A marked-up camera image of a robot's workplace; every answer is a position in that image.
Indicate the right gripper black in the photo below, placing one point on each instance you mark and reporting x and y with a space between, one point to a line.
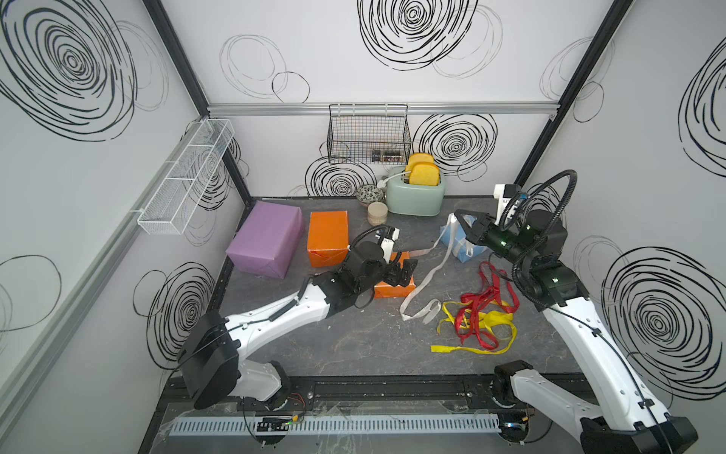
480 228

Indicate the white mesh wall shelf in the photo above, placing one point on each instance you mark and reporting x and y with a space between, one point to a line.
195 163

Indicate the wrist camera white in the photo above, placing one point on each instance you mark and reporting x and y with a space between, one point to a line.
507 196
387 237

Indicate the yellow ribbon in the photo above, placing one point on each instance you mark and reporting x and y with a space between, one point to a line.
489 333

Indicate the black wire basket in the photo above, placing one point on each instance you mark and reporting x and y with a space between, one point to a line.
355 130

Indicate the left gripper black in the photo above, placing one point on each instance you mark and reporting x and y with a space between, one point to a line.
405 274

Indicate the spice jars in basket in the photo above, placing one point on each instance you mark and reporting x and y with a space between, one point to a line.
384 156

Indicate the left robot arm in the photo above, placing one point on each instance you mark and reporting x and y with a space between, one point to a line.
215 359

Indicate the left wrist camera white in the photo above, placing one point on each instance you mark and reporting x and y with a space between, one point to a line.
387 237

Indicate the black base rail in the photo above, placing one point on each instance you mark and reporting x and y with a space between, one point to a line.
475 392

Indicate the rear yellow sponge toast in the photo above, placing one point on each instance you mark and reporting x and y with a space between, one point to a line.
419 158

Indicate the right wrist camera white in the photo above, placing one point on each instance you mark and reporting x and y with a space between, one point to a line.
507 196

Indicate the blue gift box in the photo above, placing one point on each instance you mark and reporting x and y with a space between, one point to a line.
461 248

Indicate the yellow sponge toast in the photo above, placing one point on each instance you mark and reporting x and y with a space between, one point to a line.
425 174
419 158

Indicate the patterned ceramic bowl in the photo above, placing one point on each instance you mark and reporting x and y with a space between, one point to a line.
368 194

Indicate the orange box red ribbon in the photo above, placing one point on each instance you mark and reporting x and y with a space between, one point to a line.
328 238

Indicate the grey slotted cable duct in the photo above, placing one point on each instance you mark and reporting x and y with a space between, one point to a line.
336 425

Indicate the small jar with beige lid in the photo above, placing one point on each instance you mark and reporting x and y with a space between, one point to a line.
377 213

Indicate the front yellow sponge toast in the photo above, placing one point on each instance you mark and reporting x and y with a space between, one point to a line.
425 174

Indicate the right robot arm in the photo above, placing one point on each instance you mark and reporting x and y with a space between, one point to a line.
627 417

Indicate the mint green toaster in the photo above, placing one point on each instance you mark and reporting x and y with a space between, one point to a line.
413 200

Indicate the purple gift box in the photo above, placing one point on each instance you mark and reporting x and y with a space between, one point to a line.
267 240

